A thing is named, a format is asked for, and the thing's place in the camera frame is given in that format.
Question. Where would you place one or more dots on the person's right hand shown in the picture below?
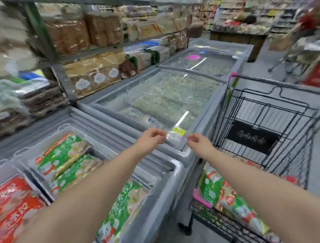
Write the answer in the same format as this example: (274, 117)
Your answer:
(201, 146)

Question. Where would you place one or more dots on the person's left hand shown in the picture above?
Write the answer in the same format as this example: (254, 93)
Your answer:
(150, 140)

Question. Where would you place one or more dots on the grey freezer with green front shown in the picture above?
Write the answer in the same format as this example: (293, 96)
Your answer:
(165, 190)

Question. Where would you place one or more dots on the green dumpling packet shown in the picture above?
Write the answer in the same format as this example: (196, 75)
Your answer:
(62, 150)

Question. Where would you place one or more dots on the red dumpling packets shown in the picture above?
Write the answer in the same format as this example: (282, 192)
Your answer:
(15, 200)

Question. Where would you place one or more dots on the person's left forearm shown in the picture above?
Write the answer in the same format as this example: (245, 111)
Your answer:
(87, 200)

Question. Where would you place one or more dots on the person's right forearm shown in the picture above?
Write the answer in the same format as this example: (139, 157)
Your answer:
(262, 195)

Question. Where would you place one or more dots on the grey freezer with loose dumplings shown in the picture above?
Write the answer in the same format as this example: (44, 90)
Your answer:
(212, 107)

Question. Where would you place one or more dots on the black cart seat panel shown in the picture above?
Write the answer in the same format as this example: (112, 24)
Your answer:
(252, 137)

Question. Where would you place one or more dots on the white plastic freezer basket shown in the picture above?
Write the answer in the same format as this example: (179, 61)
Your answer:
(27, 156)
(7, 170)

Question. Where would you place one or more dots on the clear frozen bags blue print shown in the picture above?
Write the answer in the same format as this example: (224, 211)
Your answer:
(150, 121)

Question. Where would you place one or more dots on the clear sleeve with yellow tags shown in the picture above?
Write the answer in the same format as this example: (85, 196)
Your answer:
(178, 131)

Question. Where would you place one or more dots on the tan snack bag white label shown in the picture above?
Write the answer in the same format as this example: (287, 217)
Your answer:
(113, 73)
(99, 78)
(82, 84)

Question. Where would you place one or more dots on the tan bread bag green band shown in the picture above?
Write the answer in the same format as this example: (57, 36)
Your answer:
(143, 60)
(162, 53)

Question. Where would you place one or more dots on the clear bags of brown pastries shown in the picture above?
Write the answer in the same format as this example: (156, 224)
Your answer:
(180, 40)

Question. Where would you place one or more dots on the grey metal shelf rack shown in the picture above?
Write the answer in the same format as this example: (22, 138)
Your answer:
(60, 77)

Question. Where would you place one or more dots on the row of pale bread bags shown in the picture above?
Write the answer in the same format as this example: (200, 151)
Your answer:
(150, 28)

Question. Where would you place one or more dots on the wooden display stand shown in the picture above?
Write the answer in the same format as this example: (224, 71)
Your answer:
(237, 40)

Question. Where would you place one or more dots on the stacks of clear pastry boxes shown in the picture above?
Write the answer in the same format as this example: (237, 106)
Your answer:
(42, 97)

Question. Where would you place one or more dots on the row of brown bread bags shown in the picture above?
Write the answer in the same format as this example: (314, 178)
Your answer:
(97, 30)

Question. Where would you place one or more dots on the goods on display stand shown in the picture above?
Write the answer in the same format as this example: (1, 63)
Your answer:
(237, 26)

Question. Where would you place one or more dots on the grey metal trolley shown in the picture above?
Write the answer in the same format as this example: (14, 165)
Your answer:
(297, 56)

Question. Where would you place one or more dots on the stack of dark tray packs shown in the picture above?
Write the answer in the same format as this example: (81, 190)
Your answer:
(12, 122)

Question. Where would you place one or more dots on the far shelves of goods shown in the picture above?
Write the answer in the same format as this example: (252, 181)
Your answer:
(280, 15)

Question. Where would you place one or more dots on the bags of white round buns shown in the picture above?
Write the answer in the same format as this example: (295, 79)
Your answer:
(15, 50)

